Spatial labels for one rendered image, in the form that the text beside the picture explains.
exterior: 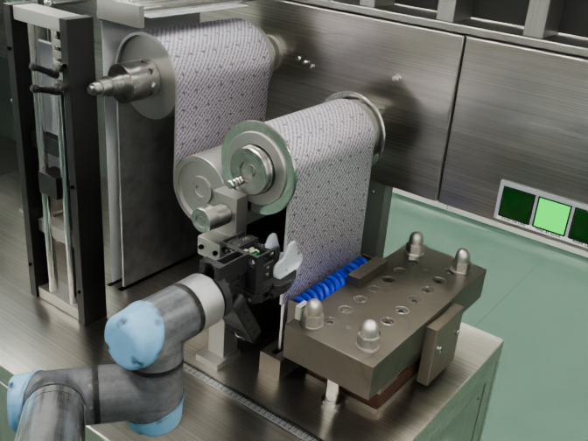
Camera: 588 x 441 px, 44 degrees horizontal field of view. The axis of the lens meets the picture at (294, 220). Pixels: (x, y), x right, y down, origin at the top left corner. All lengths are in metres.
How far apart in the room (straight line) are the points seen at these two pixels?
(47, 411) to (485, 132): 0.81
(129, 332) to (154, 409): 0.13
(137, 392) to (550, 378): 2.21
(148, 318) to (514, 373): 2.20
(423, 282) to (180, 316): 0.51
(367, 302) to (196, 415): 0.33
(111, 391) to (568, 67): 0.81
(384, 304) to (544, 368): 1.87
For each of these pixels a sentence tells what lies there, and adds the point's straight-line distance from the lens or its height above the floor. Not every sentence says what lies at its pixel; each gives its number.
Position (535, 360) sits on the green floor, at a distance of 3.06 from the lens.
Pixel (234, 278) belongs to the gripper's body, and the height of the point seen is 1.14.
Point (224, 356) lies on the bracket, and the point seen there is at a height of 0.91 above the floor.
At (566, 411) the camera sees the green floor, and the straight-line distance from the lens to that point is 2.85.
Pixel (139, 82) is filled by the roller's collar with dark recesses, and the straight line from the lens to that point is 1.19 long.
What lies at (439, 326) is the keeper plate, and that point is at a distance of 1.19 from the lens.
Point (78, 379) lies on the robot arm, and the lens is 0.98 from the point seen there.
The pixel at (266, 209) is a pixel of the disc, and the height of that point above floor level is 1.19.
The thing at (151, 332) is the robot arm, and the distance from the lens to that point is 0.90.
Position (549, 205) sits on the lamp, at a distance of 1.25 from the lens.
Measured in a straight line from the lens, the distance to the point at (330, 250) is 1.24.
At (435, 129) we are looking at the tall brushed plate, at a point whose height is 1.27.
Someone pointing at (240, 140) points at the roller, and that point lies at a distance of 1.11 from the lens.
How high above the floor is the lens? 1.65
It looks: 25 degrees down
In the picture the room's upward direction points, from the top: 5 degrees clockwise
